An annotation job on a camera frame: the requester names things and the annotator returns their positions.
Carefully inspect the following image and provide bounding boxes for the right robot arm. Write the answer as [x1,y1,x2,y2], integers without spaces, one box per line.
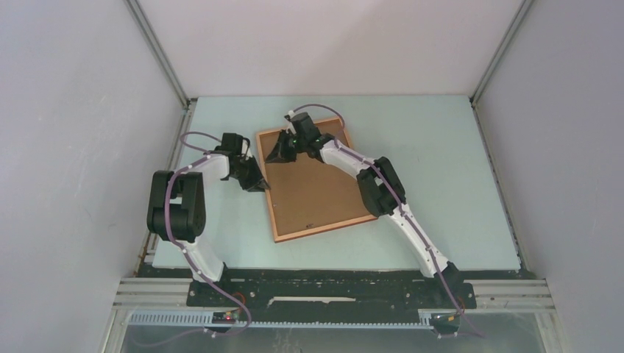
[265,111,464,307]

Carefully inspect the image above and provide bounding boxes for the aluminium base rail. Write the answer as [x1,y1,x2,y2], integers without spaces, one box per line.
[108,278,556,331]

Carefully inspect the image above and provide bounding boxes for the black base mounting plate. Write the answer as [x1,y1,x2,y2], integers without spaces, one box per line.
[186,269,476,324]

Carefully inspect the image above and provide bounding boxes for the left corner aluminium post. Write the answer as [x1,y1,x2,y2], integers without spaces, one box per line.
[124,0,191,109]

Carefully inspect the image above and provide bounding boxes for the wooden picture frame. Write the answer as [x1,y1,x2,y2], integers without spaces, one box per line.
[255,116,379,243]

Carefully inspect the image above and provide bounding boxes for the brown cardboard backing board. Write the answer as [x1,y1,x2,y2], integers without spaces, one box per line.
[260,121,373,238]

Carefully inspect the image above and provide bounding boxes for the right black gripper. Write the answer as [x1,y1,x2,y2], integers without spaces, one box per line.
[266,130,307,164]

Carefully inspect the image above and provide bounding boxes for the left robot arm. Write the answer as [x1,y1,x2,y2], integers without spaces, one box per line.
[146,133,270,307]

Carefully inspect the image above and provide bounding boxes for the right corner aluminium post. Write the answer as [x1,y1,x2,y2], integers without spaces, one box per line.
[470,0,536,108]

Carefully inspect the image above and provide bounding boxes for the corner aluminium post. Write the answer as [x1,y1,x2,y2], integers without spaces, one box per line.
[124,0,191,109]
[470,0,536,108]

